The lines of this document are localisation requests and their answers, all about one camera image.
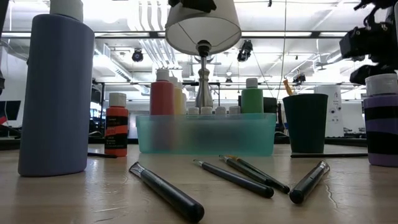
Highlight translucent teal plastic tray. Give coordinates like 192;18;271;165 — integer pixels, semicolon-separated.
136;113;277;157

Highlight white shade silver table lamp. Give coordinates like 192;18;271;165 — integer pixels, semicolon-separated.
164;0;243;109

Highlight small purple paint bottle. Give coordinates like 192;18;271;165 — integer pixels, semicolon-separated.
363;73;398;168

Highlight large yellow paint bottle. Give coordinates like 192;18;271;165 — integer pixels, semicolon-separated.
173;77;184;115

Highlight large coral pink paint bottle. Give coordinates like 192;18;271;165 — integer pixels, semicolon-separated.
149;68;175;116

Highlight long thin dark paintbrush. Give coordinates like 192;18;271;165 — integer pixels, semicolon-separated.
290;152;369;159

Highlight small orange-red paint bottle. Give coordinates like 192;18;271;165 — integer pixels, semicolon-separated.
104;91;129;157

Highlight black overhead beam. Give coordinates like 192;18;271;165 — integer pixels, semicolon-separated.
0;30;349;40

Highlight black paintbrush wide silver ferrule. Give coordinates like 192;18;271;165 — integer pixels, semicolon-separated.
128;161;206;223

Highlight large lavender blue paint bottle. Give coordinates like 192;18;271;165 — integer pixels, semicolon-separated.
17;0;96;178

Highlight large green paint bottle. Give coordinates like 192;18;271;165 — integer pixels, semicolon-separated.
241;77;264;114

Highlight black ceiling camera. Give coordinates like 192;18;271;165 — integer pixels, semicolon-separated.
292;73;307;85
131;49;144;63
236;39;254;63

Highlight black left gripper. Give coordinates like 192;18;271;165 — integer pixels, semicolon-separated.
167;0;218;14

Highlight dark background monitor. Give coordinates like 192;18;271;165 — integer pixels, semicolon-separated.
0;100;22;121

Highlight dark green plastic cup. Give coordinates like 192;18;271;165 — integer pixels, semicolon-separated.
282;93;329;154

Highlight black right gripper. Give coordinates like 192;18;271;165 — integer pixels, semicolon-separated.
338;23;398;85

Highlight black metal table frame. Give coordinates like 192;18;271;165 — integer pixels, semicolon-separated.
0;136;368;151

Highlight white cylindrical appliance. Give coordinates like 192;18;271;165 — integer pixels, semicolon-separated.
313;85;345;138

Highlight black paintbrush yellow bristles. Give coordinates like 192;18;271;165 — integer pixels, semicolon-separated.
282;79;295;96

